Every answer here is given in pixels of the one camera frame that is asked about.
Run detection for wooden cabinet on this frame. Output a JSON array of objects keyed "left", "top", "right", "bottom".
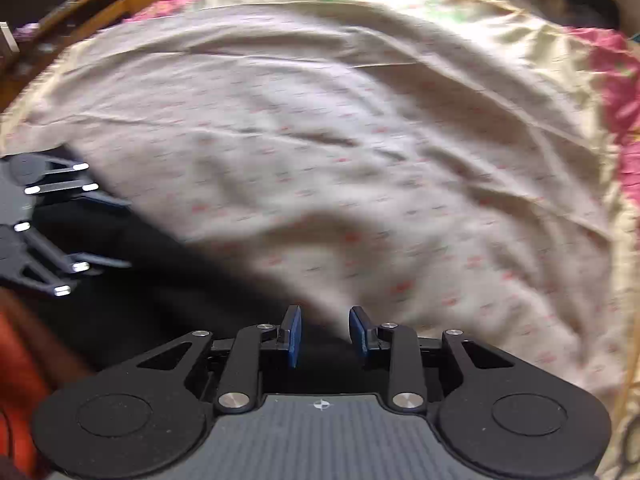
[{"left": 0, "top": 0, "right": 177, "bottom": 92}]

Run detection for person's orange clothing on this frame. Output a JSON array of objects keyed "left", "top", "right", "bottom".
[{"left": 0, "top": 287, "right": 96, "bottom": 480}]

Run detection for cherry print quilt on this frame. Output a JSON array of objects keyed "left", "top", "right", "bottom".
[{"left": 0, "top": 0, "right": 640, "bottom": 480}]

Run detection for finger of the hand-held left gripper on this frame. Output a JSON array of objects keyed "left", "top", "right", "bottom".
[
  {"left": 25, "top": 160, "right": 132, "bottom": 209},
  {"left": 17, "top": 222, "right": 133, "bottom": 296}
]

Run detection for black pants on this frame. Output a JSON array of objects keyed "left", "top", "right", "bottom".
[{"left": 30, "top": 200, "right": 351, "bottom": 376}]

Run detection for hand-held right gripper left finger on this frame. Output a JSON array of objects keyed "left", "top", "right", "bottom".
[{"left": 125, "top": 305, "right": 302, "bottom": 411}]

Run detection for pink floral quilt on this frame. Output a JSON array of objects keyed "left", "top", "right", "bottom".
[{"left": 565, "top": 25, "right": 640, "bottom": 196}]

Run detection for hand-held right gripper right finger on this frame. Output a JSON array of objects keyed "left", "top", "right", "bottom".
[{"left": 348, "top": 306, "right": 526, "bottom": 411}]

